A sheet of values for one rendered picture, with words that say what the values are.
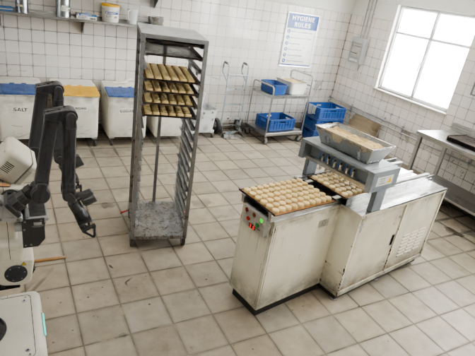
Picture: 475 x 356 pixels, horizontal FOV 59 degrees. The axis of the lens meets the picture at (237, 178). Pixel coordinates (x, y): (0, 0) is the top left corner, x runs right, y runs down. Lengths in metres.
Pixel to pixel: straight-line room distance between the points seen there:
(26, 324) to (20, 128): 3.36
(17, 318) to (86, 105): 3.42
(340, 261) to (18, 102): 4.08
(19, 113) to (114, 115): 1.11
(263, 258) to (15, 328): 1.55
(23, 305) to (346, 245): 2.23
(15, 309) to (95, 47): 4.13
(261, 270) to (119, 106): 3.48
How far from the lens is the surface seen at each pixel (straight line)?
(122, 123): 5.87
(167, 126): 6.07
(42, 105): 2.34
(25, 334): 2.74
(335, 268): 3.46
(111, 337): 3.04
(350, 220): 3.24
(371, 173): 3.05
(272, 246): 2.89
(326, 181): 3.41
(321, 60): 7.90
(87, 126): 5.80
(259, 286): 3.07
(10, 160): 2.13
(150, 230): 3.79
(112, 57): 6.30
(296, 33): 7.45
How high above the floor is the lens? 2.18
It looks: 24 degrees down
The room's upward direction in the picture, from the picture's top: 9 degrees clockwise
